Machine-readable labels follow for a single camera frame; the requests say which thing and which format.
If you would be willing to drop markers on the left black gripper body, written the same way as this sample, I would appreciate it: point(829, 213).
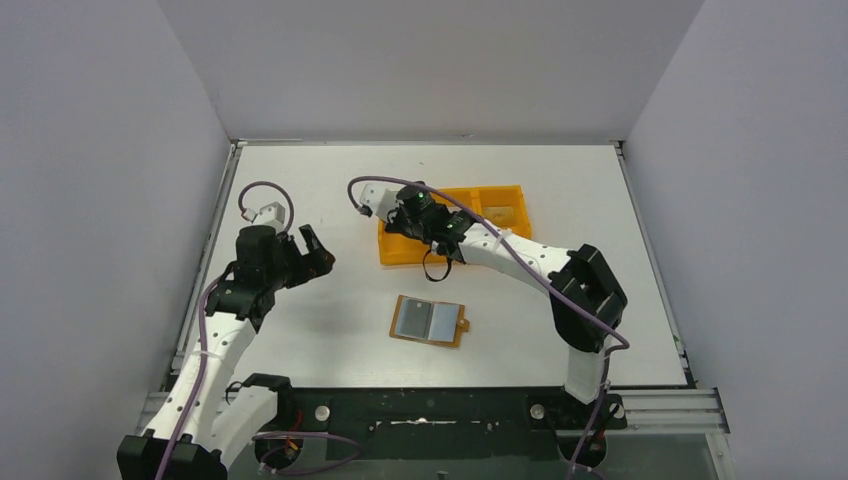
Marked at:
point(294, 253)

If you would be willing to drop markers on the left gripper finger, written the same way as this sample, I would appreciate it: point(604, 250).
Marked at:
point(312, 243)
point(311, 266)

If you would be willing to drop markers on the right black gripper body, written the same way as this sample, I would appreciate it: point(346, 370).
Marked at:
point(400, 222)

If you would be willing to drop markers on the dark card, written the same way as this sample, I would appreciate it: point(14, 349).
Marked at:
point(414, 320)

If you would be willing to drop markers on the tan leather card holder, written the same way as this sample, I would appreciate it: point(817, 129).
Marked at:
point(437, 323)

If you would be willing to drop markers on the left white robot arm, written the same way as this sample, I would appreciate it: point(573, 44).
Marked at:
point(262, 400)

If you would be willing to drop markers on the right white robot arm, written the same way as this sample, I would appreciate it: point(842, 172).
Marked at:
point(586, 299)

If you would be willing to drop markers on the orange three-compartment tray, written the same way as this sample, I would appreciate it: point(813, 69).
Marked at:
point(396, 250)

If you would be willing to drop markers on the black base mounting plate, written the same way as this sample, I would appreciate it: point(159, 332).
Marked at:
point(534, 423)

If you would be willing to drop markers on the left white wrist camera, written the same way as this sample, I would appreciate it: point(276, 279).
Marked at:
point(273, 215)

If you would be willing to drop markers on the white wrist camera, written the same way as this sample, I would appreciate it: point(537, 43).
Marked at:
point(273, 215)
point(377, 201)

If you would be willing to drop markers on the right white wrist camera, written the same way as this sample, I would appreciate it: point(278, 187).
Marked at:
point(377, 201)

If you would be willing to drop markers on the aluminium frame rail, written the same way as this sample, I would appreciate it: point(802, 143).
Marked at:
point(212, 245)

